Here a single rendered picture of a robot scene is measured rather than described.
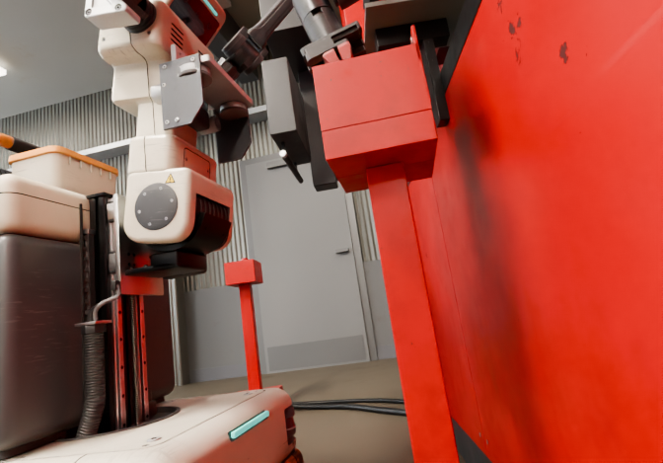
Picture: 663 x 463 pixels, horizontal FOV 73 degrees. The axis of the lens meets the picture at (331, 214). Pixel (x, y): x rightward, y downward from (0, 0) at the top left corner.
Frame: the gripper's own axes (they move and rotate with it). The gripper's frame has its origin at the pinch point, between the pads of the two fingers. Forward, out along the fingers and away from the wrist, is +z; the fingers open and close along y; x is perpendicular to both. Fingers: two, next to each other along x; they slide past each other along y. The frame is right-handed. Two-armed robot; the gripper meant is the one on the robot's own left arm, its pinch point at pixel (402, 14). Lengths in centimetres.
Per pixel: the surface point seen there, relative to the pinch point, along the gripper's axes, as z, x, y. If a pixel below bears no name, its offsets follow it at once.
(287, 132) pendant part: -37, 24, 98
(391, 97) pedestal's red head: 21.6, 22.3, -24.4
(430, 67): 14.1, 4.8, -2.9
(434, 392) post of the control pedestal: 57, 43, -17
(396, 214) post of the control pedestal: 34.4, 31.4, -17.3
